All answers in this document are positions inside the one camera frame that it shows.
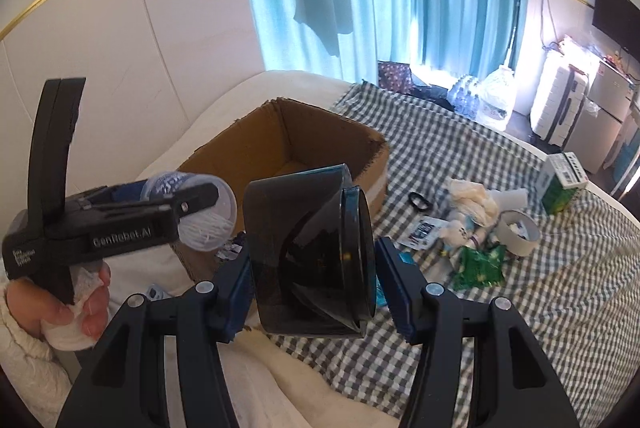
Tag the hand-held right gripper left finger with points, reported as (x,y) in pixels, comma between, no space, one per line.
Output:
(240,293)

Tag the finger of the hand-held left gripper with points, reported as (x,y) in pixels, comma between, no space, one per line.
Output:
(125,193)
(200,200)

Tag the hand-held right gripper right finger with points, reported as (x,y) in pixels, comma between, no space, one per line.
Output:
(395,288)

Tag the clear cotton swab jar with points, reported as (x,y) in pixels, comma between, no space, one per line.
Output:
(210,223)

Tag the dark translucent plastic container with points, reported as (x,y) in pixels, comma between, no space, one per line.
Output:
(300,233)

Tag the brown cardboard box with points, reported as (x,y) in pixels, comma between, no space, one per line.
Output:
(280,143)

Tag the green and white box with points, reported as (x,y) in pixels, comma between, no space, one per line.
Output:
(557,193)

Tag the person's left forearm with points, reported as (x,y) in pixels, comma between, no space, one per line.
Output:
(25,373)

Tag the person's left hand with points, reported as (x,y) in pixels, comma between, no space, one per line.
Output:
(35,308)

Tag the small black white packet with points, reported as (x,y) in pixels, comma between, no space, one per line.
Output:
(422,233)

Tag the green snack packet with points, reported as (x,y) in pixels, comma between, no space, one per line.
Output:
(475,268)

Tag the white round bed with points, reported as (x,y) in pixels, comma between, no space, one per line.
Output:
(280,388)

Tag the white plush toy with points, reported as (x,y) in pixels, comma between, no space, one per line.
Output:
(470,203)

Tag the beige tape roll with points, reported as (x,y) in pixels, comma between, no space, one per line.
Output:
(515,243)

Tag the dark cloth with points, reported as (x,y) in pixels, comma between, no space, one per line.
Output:
(432,93)

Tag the pack of water bottles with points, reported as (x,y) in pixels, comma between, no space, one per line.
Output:
(465,96)

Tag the dark patterned bag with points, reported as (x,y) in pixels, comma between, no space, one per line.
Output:
(395,78)

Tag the white plastic bag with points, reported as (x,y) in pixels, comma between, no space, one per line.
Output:
(500,93)

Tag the white suitcase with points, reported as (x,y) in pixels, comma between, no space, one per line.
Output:
(555,103)

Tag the silver fridge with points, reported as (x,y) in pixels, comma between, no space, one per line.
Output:
(607,108)

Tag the black wall television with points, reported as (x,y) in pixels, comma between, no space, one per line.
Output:
(617,18)

